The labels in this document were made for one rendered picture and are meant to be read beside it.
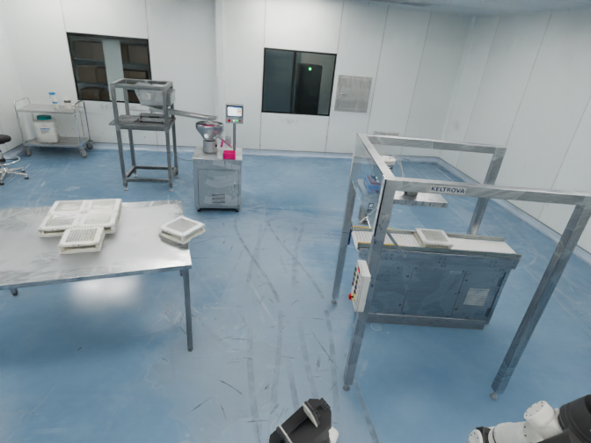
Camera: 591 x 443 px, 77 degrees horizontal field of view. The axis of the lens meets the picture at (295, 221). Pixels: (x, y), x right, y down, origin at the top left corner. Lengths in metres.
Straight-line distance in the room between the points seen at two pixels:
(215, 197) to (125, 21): 3.82
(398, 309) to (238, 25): 5.71
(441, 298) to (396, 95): 5.43
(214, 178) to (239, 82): 2.98
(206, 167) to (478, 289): 3.40
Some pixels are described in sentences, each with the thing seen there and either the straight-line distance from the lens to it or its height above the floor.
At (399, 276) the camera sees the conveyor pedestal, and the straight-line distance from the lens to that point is 3.25.
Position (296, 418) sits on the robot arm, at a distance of 0.72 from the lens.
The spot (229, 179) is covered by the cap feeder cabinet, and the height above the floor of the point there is 0.49.
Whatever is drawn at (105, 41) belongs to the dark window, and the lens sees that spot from 7.81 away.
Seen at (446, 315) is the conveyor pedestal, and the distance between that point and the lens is 3.65.
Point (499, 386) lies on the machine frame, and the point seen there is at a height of 0.15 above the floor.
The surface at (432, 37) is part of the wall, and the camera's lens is 8.34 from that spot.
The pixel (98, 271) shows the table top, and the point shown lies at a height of 0.82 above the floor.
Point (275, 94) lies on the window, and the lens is 7.58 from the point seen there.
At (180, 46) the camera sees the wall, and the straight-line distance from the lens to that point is 7.54.
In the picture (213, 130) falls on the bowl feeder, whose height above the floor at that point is 1.09.
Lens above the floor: 2.26
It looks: 27 degrees down
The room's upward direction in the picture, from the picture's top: 5 degrees clockwise
